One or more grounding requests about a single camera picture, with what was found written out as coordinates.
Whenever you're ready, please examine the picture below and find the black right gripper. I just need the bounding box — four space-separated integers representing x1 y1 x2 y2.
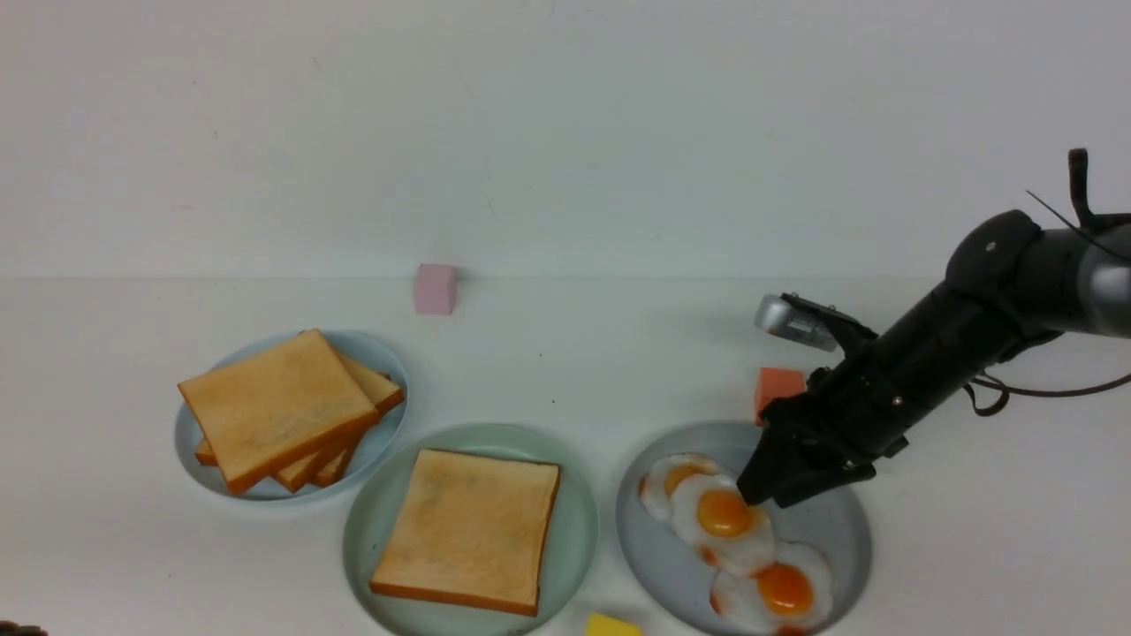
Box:
736 341 910 508

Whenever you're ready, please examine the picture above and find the fried egg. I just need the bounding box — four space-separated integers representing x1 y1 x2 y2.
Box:
668 473 776 577
710 541 835 635
638 452 723 524

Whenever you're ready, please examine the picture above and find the toast slice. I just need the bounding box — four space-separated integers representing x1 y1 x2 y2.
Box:
368 450 561 618
195 437 361 488
271 352 406 475
178 329 372 496

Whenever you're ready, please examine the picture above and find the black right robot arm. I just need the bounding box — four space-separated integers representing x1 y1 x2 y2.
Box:
739 210 1128 508

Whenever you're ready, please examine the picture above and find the orange cube block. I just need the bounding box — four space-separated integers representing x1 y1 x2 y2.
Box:
753 367 808 428

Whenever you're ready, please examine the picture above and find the fried egg front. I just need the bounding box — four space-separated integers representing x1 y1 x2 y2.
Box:
710 541 835 635

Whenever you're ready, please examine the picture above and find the fried egg back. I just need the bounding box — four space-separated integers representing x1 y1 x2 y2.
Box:
638 452 723 524

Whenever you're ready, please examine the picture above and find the grey egg plate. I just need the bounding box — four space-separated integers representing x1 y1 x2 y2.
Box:
614 421 873 635

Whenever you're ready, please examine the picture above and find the yellow cube block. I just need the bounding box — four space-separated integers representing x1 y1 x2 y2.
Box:
582 613 645 636

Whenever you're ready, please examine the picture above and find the pink cube block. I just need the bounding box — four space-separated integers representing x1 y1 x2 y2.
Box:
413 264 458 315

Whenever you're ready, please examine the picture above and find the light blue bread plate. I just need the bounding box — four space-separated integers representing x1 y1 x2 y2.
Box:
173 329 414 508

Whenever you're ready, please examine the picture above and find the green centre plate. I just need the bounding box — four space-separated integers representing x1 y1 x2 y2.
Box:
342 423 599 635

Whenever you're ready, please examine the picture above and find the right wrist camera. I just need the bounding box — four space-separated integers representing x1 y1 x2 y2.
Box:
753 292 879 355

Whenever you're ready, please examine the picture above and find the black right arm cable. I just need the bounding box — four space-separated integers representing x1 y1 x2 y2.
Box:
962 148 1131 418

